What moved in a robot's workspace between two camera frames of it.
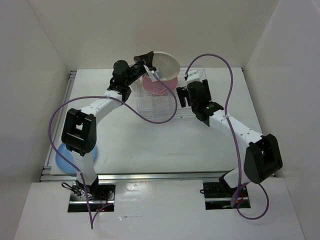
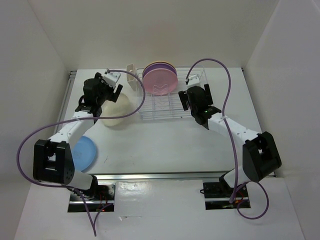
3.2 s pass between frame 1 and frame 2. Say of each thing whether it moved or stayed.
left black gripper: moved
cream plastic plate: moved
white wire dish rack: stayed
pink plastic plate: stayed
